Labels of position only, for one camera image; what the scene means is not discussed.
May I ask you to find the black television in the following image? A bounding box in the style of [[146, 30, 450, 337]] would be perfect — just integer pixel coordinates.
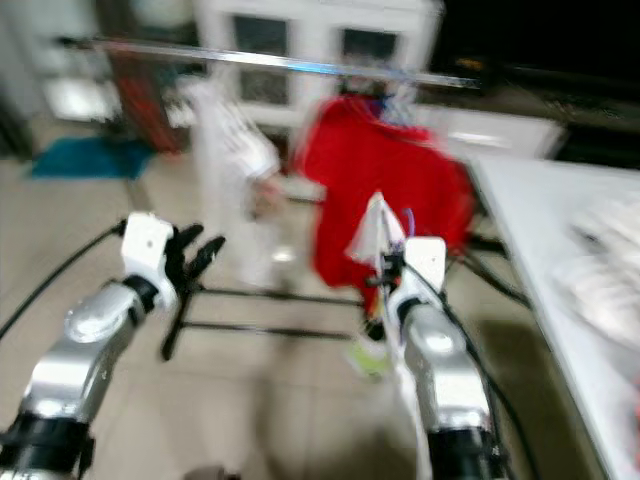
[[440, 0, 640, 76]]

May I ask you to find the white monster print shirt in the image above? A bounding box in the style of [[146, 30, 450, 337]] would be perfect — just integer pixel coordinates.
[[345, 192, 436, 480]]

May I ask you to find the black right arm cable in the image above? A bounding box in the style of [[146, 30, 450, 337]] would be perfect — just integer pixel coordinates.
[[405, 265, 521, 480]]

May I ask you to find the white framed glass door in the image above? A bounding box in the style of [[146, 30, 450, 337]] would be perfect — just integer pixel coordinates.
[[15, 0, 116, 126]]

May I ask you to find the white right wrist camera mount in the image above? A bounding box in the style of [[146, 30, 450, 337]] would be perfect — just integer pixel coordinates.
[[390, 237, 448, 306]]

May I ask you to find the purple plastic hanger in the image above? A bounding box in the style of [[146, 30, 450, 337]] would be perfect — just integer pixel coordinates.
[[398, 207, 419, 243]]

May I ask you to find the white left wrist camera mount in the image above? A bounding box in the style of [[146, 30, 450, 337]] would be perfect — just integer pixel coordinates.
[[122, 213, 176, 306]]

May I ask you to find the white low cabinet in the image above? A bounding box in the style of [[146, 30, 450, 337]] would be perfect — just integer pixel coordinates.
[[445, 110, 566, 161]]

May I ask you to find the grey curtain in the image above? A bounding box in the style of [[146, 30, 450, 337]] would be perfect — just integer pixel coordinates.
[[110, 0, 171, 151]]

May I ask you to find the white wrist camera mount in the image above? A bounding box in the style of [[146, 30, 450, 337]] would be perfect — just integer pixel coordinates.
[[122, 213, 176, 306], [390, 237, 448, 306]]

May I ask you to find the white collared shirt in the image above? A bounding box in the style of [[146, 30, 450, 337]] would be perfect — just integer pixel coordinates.
[[190, 78, 281, 286]]

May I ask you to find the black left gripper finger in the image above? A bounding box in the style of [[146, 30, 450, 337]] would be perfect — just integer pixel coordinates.
[[168, 222, 203, 263], [190, 235, 228, 283]]

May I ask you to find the white glass-door cabinet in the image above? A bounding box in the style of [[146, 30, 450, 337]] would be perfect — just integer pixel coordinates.
[[195, 0, 446, 121]]

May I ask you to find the teal floor mat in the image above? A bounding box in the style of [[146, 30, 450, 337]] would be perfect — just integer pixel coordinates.
[[28, 135, 136, 181]]

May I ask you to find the metal clothes rack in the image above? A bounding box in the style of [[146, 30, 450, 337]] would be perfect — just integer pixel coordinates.
[[55, 35, 521, 361]]

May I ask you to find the white cloth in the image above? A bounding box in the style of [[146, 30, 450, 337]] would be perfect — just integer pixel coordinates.
[[555, 195, 640, 341]]

